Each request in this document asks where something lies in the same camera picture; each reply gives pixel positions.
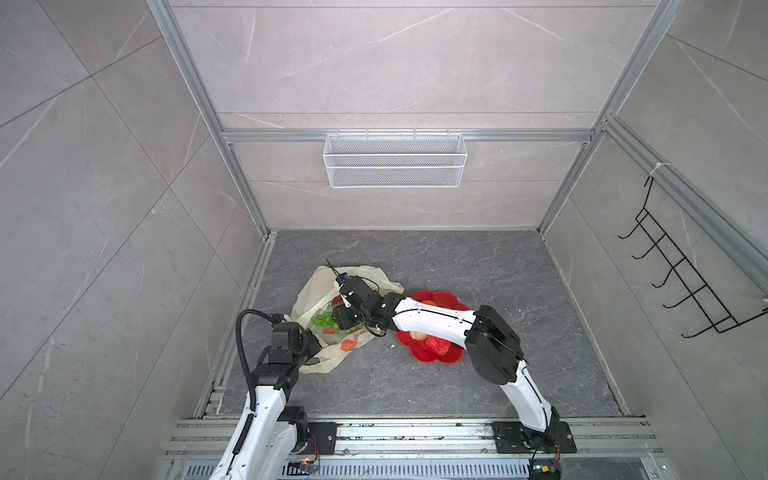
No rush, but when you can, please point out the red flower-shaped plate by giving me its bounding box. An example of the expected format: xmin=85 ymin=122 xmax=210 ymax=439
xmin=396 ymin=290 xmax=469 ymax=364

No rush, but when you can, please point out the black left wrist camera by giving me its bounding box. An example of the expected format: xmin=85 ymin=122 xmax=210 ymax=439
xmin=268 ymin=322 xmax=304 ymax=364

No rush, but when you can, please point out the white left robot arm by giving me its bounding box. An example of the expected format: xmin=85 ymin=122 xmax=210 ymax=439
xmin=211 ymin=323 xmax=321 ymax=479

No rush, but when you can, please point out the green fake grape bunch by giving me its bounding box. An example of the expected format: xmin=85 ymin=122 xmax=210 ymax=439
xmin=311 ymin=312 xmax=361 ymax=336

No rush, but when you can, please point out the beige fake fruit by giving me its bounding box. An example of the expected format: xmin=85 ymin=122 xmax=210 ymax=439
xmin=409 ymin=331 xmax=429 ymax=341

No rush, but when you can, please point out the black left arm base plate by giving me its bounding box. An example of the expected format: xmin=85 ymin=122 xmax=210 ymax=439
xmin=291 ymin=422 xmax=339 ymax=456

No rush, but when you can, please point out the red fake strawberry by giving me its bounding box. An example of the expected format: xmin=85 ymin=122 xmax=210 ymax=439
xmin=424 ymin=336 xmax=452 ymax=357

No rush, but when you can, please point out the black wire hook rack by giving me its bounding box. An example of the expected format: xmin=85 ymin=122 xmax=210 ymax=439
xmin=618 ymin=176 xmax=767 ymax=339

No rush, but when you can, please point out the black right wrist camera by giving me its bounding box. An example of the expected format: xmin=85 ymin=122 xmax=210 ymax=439
xmin=338 ymin=276 xmax=377 ymax=307

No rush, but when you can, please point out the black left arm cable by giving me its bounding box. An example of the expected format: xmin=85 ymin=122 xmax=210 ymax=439
xmin=234 ymin=308 xmax=280 ymax=412

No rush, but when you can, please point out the aluminium frame rail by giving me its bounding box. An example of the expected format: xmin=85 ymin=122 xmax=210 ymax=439
xmin=145 ymin=0 xmax=271 ymax=238

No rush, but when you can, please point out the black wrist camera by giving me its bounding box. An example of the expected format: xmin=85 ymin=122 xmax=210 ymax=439
xmin=268 ymin=322 xmax=304 ymax=364
xmin=338 ymin=276 xmax=377 ymax=307

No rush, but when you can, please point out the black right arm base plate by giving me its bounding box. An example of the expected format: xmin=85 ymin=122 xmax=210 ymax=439
xmin=490 ymin=420 xmax=577 ymax=454

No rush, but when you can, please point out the white wire mesh basket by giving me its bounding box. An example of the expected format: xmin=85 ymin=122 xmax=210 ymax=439
xmin=323 ymin=133 xmax=468 ymax=189

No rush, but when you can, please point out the cream plastic bag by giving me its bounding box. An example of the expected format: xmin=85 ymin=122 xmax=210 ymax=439
xmin=289 ymin=266 xmax=374 ymax=374

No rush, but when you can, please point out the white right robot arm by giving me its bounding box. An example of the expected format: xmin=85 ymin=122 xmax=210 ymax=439
xmin=332 ymin=293 xmax=560 ymax=449

